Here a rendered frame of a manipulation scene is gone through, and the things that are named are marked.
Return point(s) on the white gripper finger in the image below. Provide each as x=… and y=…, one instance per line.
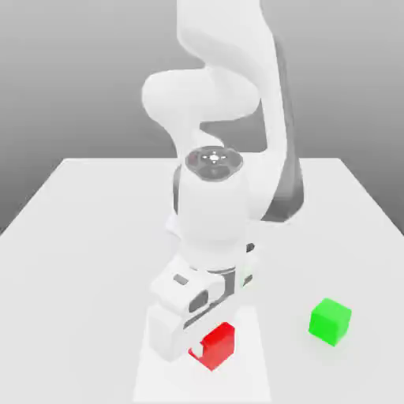
x=197, y=347

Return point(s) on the small red cube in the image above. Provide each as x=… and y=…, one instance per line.
x=219, y=347

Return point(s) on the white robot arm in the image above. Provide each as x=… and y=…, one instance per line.
x=214, y=208

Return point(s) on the small green cube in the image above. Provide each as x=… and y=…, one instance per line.
x=329, y=322

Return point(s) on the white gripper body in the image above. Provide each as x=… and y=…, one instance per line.
x=165, y=334

